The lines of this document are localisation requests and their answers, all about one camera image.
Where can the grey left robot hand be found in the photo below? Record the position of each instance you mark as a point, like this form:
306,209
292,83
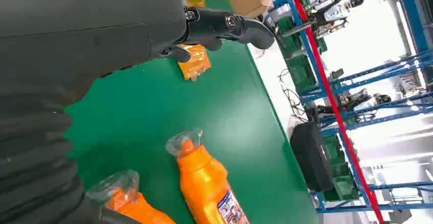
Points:
84,29

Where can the orange drink bottle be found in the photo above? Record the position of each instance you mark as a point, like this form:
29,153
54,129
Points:
142,212
203,185

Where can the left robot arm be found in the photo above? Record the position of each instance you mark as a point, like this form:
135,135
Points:
34,161

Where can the yellow sheet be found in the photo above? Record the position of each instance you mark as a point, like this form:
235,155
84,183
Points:
196,65

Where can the green table mat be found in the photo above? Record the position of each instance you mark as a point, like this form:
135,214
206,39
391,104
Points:
203,107

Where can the white table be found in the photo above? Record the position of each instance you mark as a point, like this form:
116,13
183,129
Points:
270,73

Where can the green crate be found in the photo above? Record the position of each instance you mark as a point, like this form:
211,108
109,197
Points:
340,171
289,36
301,73

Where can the background humanoid robot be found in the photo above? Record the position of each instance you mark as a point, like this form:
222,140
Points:
333,13
363,102

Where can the red pole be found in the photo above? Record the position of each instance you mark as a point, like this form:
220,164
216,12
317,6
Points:
331,94

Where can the small black device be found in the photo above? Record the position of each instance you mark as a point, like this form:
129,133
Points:
337,73

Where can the black carrying case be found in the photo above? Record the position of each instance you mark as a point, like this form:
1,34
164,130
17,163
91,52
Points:
311,158

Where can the blue metal rack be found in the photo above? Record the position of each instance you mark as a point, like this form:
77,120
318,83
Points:
355,209

